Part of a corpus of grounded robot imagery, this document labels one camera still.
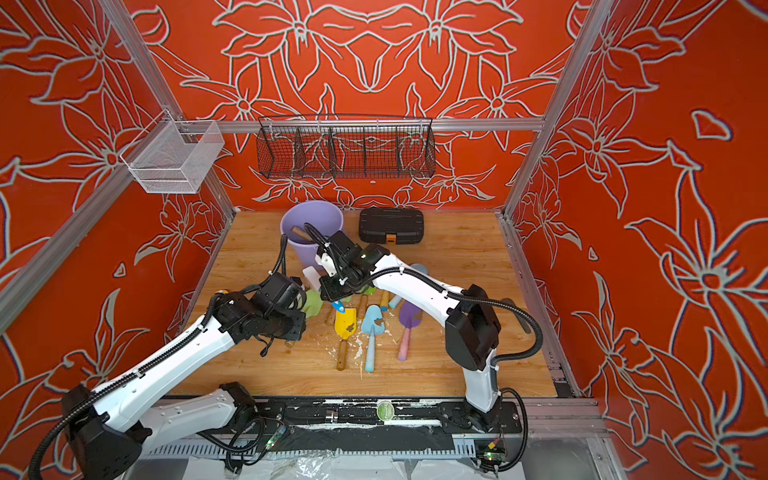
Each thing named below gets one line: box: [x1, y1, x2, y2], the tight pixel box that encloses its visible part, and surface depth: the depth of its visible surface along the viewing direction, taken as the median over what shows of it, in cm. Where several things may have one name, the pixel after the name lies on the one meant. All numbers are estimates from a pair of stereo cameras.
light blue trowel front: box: [361, 304, 385, 373], surface depth 90 cm
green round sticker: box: [377, 400, 395, 421], surface depth 76 cm
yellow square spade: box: [334, 308, 357, 371], surface depth 89 cm
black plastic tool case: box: [359, 208, 424, 245], surface depth 110 cm
